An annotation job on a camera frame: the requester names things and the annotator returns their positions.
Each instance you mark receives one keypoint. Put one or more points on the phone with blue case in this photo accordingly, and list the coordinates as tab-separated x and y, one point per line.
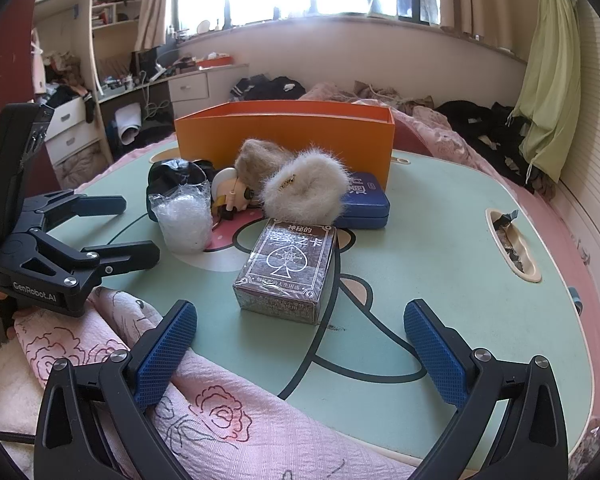
575	300

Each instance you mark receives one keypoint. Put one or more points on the black pouch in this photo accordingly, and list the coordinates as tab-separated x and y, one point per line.
175	172

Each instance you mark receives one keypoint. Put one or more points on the beige curtain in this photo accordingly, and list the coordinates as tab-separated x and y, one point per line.
485	0
152	0

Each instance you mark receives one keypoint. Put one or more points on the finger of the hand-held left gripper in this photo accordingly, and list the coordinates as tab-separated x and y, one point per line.
125	255
90	205

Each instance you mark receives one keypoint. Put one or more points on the white fluffy pompom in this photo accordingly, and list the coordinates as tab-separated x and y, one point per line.
300	190

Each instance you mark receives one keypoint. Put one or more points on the black striped clothes heap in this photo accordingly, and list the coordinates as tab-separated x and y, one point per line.
270	87

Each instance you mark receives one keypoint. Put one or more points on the clear plastic bag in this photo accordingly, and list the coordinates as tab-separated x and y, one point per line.
182	220

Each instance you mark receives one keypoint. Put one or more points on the white rolled mat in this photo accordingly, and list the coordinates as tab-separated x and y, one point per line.
128	125

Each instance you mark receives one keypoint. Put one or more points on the large black clothes heap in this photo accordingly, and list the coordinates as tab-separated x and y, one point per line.
485	130

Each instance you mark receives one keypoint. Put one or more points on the dark card deck box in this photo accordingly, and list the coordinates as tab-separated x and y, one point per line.
285	270

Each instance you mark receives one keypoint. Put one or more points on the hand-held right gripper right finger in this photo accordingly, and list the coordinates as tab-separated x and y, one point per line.
435	355

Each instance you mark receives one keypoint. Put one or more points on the blue tin box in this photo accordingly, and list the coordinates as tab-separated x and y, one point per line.
365	205

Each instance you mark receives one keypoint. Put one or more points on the pink bed sheet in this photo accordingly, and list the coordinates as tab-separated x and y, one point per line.
570	240

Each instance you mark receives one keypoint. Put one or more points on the mint cartoon print desktop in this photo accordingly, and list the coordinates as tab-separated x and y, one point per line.
430	270

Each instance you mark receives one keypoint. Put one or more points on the white fleece blanket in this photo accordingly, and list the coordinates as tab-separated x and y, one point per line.
5	390

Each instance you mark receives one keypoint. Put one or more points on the small orange box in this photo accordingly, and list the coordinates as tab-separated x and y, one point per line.
214	62

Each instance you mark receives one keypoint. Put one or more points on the pink floral quilt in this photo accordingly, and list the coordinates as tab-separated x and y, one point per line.
205	410

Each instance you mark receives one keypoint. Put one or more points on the white corner desk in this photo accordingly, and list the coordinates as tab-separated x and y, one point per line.
190	85

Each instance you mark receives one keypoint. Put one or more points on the white slatted panel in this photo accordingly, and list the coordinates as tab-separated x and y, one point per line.
590	135

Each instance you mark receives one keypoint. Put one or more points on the orange cardboard box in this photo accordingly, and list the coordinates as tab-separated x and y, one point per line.
290	145

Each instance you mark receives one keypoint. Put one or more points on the white wall bookshelf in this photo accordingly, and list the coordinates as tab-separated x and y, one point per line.
110	15

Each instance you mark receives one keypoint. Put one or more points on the candy wrappers heap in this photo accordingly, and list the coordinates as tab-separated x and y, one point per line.
512	245

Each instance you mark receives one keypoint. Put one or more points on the white drawer cabinet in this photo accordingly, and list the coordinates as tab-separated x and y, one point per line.
75	140

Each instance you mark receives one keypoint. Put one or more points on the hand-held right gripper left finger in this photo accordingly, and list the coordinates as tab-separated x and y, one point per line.
162	360

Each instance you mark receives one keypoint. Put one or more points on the green hanging garment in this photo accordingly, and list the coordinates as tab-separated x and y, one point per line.
550	85

